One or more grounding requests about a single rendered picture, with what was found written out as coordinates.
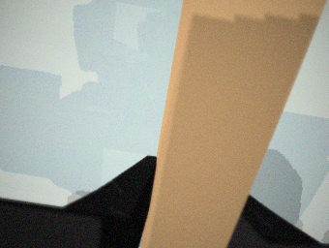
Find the long tan wooden rail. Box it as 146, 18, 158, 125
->
140, 0, 327, 248

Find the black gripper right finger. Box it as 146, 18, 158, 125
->
226, 194, 329, 248

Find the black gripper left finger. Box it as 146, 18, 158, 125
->
0, 155, 157, 248

